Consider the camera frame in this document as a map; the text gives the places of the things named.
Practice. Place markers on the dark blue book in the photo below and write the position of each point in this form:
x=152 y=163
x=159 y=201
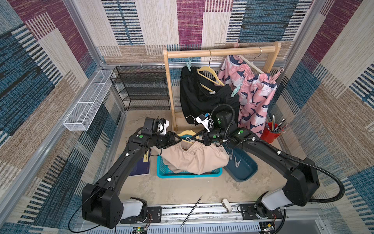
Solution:
x=142 y=167

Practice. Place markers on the white hanger of pink shorts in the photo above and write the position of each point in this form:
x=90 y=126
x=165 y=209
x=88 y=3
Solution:
x=251 y=63

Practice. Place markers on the beige shorts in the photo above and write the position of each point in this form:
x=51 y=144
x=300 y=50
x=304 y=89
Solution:
x=194 y=158

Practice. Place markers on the yellow hanger of black shorts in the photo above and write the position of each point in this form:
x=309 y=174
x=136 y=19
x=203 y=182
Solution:
x=209 y=74

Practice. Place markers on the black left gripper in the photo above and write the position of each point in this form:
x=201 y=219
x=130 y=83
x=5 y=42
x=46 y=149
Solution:
x=171 y=139

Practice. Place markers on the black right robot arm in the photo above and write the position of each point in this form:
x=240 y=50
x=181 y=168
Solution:
x=301 y=175

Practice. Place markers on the black wire shelf rack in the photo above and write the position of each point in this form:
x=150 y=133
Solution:
x=142 y=88

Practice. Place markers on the small white block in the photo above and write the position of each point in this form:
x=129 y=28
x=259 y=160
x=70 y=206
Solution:
x=227 y=205

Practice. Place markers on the mint clothespin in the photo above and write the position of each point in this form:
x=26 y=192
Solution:
x=189 y=64
x=236 y=90

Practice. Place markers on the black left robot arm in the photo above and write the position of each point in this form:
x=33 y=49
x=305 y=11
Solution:
x=100 y=201

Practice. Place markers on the pink patterned shorts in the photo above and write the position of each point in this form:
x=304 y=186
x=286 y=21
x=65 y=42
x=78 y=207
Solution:
x=255 y=95

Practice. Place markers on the wooden clothes rack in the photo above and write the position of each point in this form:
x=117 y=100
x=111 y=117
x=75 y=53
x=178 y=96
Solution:
x=272 y=52

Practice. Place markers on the yellow hanger of beige shorts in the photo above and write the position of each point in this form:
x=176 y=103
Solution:
x=187 y=135

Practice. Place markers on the black shorts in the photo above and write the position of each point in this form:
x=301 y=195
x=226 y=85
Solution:
x=200 y=96

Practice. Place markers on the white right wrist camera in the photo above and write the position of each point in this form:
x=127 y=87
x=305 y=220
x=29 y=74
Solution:
x=206 y=121

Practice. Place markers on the turquoise plastic basket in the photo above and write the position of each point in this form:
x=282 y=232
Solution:
x=163 y=171

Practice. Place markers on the dark teal plastic tray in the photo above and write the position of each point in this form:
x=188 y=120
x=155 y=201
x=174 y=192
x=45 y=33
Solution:
x=248 y=167

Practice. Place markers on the thin metal rod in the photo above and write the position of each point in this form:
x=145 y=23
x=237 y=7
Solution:
x=190 y=213

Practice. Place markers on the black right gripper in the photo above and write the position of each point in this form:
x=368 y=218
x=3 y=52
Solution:
x=204 y=137

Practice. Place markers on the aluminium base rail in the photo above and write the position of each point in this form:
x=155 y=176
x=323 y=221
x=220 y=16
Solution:
x=212 y=218

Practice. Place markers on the pink clothespin right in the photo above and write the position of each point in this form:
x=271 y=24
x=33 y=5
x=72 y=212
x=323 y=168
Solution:
x=276 y=75

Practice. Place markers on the red pen cup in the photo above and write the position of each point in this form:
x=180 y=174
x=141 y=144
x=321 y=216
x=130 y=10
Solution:
x=268 y=135

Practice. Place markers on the white wire wall basket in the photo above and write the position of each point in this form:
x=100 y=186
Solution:
x=83 y=113

